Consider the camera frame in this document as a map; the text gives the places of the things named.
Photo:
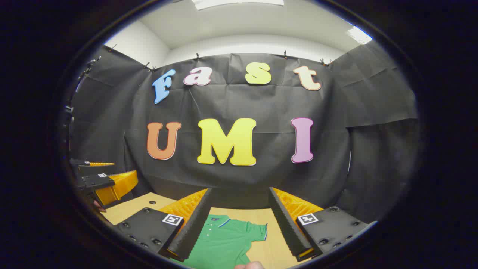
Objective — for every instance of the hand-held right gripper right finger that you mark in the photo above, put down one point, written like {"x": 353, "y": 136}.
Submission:
{"x": 287, "y": 228}

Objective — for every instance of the black backdrop cloth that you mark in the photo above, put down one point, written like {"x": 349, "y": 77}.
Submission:
{"x": 269, "y": 104}

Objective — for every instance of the small ceiling light panel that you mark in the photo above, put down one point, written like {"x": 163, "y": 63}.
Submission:
{"x": 358, "y": 34}

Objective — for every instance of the long ceiling light panel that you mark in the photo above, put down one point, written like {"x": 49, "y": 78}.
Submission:
{"x": 239, "y": 3}

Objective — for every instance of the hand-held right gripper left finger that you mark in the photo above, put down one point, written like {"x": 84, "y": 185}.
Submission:
{"x": 194, "y": 231}

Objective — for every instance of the green T-shirt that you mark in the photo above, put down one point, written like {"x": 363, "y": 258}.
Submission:
{"x": 224, "y": 243}

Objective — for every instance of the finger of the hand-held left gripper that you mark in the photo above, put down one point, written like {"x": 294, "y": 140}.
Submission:
{"x": 99, "y": 181}
{"x": 80, "y": 162}

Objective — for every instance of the row of black cloth clips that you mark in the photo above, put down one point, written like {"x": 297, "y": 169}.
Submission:
{"x": 196, "y": 56}

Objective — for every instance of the black metal stand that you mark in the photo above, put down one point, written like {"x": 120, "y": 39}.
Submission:
{"x": 89, "y": 66}

